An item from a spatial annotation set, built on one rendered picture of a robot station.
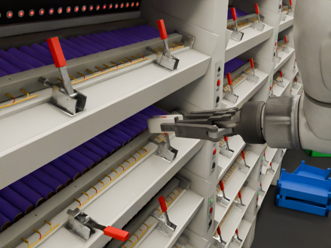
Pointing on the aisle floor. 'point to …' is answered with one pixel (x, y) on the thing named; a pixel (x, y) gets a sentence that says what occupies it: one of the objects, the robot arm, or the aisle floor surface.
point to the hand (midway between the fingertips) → (165, 124)
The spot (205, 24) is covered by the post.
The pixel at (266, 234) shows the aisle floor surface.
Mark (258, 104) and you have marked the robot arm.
